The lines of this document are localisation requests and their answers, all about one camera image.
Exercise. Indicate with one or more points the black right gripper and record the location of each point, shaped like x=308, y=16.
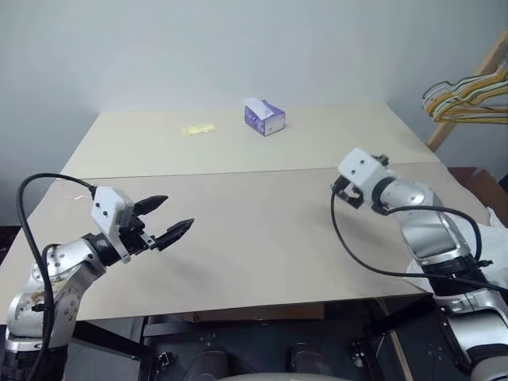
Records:
x=356, y=200

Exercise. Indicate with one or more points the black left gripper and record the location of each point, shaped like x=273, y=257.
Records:
x=135, y=238

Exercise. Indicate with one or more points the white shorts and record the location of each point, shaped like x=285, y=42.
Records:
x=496, y=238

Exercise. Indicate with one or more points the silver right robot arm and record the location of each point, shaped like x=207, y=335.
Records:
x=432, y=234

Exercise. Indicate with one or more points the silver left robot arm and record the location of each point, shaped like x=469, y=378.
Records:
x=67, y=254

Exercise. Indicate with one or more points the yellow plastic packet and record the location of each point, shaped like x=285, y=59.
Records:
x=198, y=129

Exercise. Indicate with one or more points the wooden clothes rack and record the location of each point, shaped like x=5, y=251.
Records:
x=440, y=133

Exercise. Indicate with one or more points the dark brown side table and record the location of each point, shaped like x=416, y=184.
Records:
x=472, y=178

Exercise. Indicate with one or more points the purple tissue box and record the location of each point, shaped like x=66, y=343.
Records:
x=262, y=119

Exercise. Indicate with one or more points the light wooden stick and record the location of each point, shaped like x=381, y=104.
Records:
x=399, y=353

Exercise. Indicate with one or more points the dark rounded shape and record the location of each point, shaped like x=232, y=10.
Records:
x=305, y=357

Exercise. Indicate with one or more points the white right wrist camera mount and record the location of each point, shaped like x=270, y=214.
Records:
x=359, y=166

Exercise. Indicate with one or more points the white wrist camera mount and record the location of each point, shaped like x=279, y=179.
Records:
x=359, y=166
x=109, y=206

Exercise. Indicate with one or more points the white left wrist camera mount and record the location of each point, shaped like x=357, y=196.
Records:
x=109, y=206

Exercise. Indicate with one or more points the black table frame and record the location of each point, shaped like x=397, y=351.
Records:
x=119, y=337

